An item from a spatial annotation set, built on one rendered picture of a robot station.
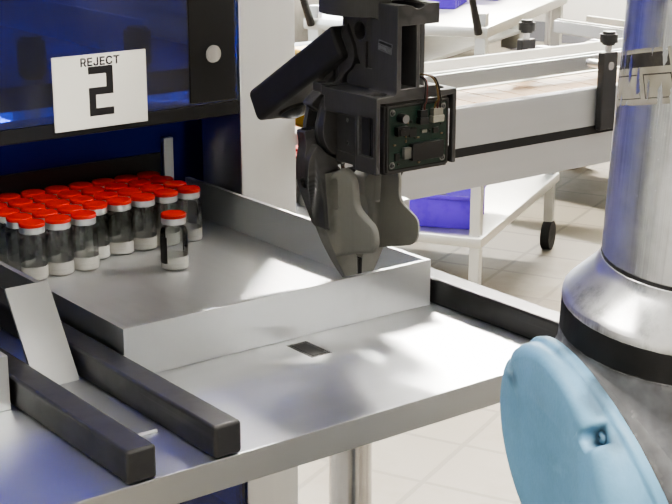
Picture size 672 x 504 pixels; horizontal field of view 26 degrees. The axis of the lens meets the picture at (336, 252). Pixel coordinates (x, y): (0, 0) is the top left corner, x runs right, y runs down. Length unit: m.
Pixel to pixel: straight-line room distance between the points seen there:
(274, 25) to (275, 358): 0.39
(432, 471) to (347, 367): 1.96
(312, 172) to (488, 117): 0.62
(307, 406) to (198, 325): 0.11
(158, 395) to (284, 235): 0.38
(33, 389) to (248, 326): 0.17
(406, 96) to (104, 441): 0.32
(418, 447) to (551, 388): 2.42
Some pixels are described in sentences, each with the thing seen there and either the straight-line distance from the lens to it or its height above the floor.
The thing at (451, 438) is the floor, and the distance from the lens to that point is 3.08.
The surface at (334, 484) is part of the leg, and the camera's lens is 1.68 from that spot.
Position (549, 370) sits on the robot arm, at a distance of 0.62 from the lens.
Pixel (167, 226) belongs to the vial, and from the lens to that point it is 1.17.
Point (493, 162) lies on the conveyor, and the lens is 1.63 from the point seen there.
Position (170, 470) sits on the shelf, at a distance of 0.82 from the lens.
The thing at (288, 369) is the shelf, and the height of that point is 0.88.
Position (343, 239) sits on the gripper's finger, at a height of 0.94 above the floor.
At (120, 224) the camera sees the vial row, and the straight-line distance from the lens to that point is 1.22.
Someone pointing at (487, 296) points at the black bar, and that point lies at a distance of 1.05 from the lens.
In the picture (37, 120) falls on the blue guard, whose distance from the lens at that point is 1.18.
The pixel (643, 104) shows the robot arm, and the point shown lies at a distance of 0.59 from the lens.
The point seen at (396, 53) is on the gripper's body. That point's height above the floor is 1.08.
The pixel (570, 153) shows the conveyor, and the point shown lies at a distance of 1.72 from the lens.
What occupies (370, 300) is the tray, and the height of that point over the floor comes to 0.89.
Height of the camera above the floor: 1.22
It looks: 16 degrees down
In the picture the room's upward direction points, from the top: straight up
